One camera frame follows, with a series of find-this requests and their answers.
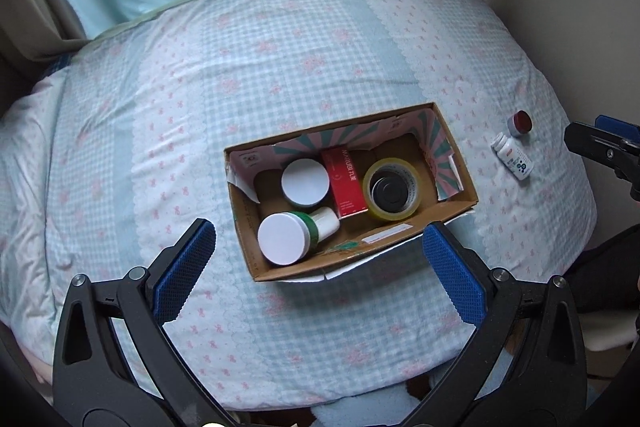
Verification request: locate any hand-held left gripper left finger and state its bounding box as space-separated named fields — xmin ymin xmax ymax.
xmin=52 ymin=218 xmax=236 ymax=427

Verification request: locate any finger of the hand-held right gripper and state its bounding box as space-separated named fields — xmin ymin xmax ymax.
xmin=595 ymin=115 xmax=640 ymax=142
xmin=565 ymin=122 xmax=640 ymax=180

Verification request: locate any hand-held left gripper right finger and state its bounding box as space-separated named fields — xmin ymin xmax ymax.
xmin=400 ymin=221 xmax=588 ymax=427

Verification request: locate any red bottle cap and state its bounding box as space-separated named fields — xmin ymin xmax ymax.
xmin=506 ymin=110 xmax=533 ymax=138

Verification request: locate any white pill bottle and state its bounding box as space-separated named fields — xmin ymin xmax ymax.
xmin=491 ymin=132 xmax=534 ymax=181

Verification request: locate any round jar with white lid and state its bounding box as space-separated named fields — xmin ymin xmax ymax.
xmin=257 ymin=211 xmax=321 ymax=267
xmin=280 ymin=159 xmax=331 ymax=210

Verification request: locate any small jar with black lid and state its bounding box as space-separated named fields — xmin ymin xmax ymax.
xmin=374 ymin=177 xmax=408 ymax=212

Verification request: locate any cardboard box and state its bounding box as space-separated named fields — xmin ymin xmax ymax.
xmin=223 ymin=102 xmax=478 ymax=283

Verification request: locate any clear yellowish tape roll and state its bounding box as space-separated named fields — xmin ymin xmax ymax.
xmin=362 ymin=158 xmax=422 ymax=222

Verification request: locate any small white tube bottle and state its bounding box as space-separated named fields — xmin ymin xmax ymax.
xmin=310 ymin=207 xmax=341 ymax=240

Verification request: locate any red carton box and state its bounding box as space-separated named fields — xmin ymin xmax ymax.
xmin=321 ymin=147 xmax=368 ymax=219

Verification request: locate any checked floral bed sheet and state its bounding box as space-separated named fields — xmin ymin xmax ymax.
xmin=0 ymin=0 xmax=598 ymax=408

